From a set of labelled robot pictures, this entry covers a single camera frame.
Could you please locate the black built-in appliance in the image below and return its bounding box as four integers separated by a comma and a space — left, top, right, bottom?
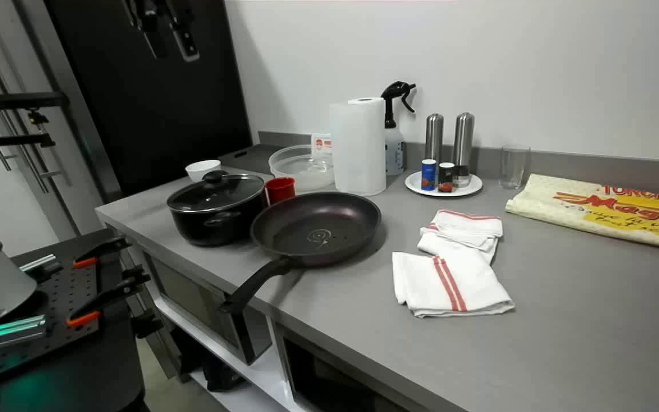
270, 324, 423, 412

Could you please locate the yellow printed bag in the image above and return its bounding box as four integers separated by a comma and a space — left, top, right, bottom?
504, 171, 659, 257

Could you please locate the dark metal pan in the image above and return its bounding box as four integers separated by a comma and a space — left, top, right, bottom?
166, 167, 268, 216

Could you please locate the dark spice jar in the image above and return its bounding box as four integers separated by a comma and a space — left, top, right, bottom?
437, 161, 458, 195

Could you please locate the long black stand rod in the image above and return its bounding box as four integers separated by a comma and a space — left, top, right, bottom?
0, 129, 58, 165

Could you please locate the blue spice jar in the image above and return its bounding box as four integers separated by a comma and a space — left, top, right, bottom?
419, 159, 439, 193

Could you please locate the short steel shaker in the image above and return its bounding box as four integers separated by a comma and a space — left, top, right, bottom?
423, 112, 447, 165

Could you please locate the black cooking pot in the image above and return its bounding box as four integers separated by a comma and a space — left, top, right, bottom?
166, 186, 270, 250

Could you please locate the clear plastic container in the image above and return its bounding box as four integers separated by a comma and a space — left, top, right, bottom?
265, 142, 337, 193

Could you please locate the white round plate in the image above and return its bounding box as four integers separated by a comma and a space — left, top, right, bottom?
404, 170, 485, 202

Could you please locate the white shelf board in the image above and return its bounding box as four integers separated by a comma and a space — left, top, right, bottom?
154, 296, 302, 412

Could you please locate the tall steel shaker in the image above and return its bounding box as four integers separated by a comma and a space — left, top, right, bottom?
454, 111, 477, 179

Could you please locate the white paper towel roll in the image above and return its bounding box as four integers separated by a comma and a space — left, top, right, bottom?
328, 94, 389, 198

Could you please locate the crumpled white red-striped towel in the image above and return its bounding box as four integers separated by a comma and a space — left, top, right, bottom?
416, 208, 506, 266

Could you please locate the small white red box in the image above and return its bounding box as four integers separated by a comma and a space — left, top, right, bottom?
309, 130, 335, 159

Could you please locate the orange ceramic cup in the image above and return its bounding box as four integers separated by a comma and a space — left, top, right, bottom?
263, 176, 297, 207

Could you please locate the dark flat board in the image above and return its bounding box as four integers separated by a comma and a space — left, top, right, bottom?
221, 144, 286, 176

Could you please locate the black microwave oven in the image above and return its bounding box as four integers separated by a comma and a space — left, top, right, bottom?
143, 250, 274, 366

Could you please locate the folded white red-striped towel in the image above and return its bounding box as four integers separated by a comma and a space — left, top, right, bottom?
389, 250, 518, 320

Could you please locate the green lit bar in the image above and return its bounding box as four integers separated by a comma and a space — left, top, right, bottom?
0, 314, 50, 352

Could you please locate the long orange-handled black clamp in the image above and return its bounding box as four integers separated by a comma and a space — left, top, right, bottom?
65, 264, 154, 332

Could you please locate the short black stand rod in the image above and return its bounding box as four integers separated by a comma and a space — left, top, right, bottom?
0, 90, 72, 112

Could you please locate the spray bottle black trigger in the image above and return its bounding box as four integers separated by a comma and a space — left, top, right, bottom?
381, 80, 419, 183

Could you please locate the short orange-handled black clamp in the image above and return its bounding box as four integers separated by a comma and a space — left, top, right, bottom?
70, 237, 133, 271

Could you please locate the small white bowl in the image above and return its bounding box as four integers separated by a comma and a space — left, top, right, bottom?
184, 159, 224, 183

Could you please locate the black frying pan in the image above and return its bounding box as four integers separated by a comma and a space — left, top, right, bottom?
222, 191, 385, 317

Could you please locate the black perforated breadboard table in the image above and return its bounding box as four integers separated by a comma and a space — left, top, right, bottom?
0, 226, 150, 412

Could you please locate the clear drinking glass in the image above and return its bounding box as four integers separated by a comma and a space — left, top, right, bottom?
499, 147, 531, 193

